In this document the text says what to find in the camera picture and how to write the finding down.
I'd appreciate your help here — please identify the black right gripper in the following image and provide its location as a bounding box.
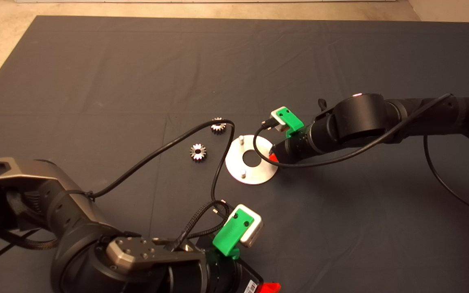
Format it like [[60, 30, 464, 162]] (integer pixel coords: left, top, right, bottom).
[[268, 138, 300, 164]]

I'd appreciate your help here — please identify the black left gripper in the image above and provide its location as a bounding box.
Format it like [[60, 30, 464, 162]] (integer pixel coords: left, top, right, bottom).
[[196, 238, 281, 293]]

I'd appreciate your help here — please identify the round metal carrier plate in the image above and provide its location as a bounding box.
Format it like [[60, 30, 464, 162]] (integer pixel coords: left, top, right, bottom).
[[225, 135, 279, 185]]

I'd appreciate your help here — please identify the dark grey table cloth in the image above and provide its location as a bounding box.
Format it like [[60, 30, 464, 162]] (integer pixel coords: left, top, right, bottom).
[[0, 15, 469, 293]]

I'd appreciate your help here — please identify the smooth black right camera cable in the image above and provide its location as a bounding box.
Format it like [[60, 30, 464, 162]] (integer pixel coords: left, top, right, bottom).
[[253, 94, 469, 219]]

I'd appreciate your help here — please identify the smooth black camera cable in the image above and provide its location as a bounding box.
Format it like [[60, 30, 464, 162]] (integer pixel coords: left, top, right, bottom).
[[253, 94, 469, 219], [88, 118, 236, 210]]

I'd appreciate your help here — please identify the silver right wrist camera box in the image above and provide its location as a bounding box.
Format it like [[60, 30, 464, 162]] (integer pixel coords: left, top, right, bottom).
[[262, 107, 288, 131]]

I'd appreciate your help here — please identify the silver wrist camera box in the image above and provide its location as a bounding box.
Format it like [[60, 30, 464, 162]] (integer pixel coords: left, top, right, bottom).
[[262, 107, 288, 131], [224, 203, 264, 249]]

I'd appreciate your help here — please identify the green right camera mount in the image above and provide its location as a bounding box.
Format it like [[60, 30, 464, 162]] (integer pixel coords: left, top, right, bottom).
[[273, 107, 304, 134]]

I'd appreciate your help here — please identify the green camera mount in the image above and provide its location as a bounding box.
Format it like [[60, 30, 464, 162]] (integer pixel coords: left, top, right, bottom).
[[273, 107, 304, 134], [213, 209, 255, 260]]

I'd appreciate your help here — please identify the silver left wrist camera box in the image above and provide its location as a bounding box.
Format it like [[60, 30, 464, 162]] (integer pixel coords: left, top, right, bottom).
[[224, 203, 264, 249]]

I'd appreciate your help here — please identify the smooth black left camera cable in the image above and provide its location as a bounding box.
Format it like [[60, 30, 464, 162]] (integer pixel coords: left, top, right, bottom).
[[88, 118, 236, 210]]

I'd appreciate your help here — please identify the green left camera mount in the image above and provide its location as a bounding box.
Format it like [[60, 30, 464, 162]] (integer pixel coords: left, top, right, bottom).
[[213, 209, 255, 260]]

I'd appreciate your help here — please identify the thin braided left wrist cable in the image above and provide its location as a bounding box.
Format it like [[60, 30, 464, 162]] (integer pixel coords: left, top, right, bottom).
[[173, 199, 230, 251]]

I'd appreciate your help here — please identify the thick braided left arm cable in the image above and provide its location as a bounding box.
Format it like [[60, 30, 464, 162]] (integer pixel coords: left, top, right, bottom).
[[2, 230, 60, 249]]

